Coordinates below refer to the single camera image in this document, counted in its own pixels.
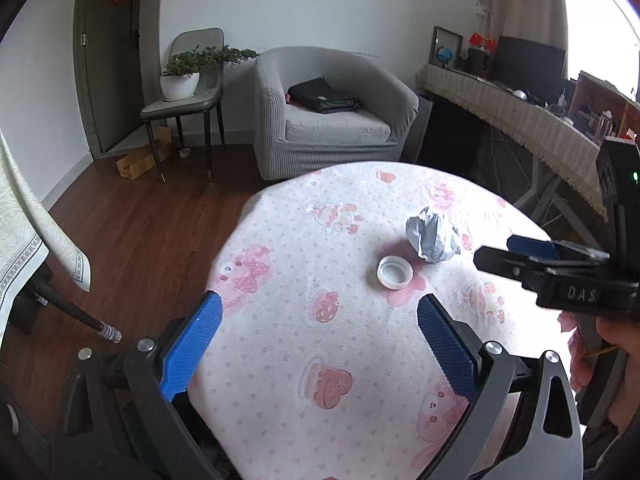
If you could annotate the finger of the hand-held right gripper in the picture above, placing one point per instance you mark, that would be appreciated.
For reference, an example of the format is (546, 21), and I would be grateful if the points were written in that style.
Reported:
(505, 265)
(530, 246)

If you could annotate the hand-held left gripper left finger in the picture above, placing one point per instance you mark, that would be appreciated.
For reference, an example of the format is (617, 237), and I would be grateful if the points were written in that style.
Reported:
(192, 345)

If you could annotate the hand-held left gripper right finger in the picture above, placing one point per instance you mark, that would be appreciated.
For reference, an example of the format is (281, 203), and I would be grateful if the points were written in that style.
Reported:
(447, 345)

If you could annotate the silver foil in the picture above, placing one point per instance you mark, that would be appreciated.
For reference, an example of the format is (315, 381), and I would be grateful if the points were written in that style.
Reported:
(432, 237)

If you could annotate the white bottle cap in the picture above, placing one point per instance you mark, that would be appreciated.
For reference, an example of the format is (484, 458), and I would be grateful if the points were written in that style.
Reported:
(395, 272)

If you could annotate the person's right hand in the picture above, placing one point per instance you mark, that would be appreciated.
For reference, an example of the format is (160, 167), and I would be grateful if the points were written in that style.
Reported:
(580, 360)

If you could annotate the black side table leg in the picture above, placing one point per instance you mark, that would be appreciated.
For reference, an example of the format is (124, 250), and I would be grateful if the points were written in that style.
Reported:
(75, 312)

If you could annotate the beige fringed desk cloth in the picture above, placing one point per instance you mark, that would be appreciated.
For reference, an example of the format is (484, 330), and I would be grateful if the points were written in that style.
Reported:
(525, 120)

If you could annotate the pink printed tablecloth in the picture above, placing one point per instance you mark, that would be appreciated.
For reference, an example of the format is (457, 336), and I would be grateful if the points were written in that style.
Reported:
(325, 260)

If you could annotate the small silver rounded object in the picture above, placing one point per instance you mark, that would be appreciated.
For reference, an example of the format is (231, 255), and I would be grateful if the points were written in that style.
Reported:
(520, 94)

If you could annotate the wooden shelf box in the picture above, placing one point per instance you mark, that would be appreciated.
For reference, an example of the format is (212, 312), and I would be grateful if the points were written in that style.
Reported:
(600, 105)

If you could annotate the black monitor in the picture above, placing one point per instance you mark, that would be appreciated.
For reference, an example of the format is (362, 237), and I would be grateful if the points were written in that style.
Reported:
(530, 65)

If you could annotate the dark brown box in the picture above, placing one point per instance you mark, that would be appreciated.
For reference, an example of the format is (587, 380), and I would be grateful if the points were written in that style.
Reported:
(480, 62)

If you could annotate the brown cardboard box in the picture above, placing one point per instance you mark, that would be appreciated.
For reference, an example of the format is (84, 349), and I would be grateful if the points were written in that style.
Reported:
(137, 162)

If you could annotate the pale green side tablecloth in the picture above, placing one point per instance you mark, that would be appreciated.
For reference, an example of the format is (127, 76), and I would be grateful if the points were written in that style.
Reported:
(20, 230)

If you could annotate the small blue globe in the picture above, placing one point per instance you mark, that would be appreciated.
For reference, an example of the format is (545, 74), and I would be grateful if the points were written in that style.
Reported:
(444, 55)

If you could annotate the small red flags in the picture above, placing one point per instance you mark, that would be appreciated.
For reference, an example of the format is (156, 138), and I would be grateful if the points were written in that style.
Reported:
(482, 40)

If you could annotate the grey armchair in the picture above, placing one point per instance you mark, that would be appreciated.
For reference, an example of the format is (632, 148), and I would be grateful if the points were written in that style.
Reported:
(280, 135)

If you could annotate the beige curtain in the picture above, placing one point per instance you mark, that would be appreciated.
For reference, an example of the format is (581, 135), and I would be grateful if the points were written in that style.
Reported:
(530, 0)

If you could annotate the black bag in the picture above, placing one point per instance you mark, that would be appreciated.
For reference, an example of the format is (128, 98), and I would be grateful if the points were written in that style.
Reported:
(320, 92)

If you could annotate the potted plant in white pot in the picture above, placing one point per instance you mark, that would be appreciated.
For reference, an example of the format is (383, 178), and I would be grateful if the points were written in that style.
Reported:
(177, 85)

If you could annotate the grey-brown door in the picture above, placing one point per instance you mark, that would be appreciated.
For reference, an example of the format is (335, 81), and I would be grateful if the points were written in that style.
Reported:
(115, 60)

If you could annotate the grey dining chair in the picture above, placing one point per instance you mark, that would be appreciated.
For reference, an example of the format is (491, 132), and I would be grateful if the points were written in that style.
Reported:
(200, 37)

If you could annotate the white desk frame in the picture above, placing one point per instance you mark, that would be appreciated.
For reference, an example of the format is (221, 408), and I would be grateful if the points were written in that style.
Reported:
(542, 192)

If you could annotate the picture frame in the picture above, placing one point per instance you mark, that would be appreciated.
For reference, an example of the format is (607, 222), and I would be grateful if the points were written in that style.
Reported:
(450, 36)

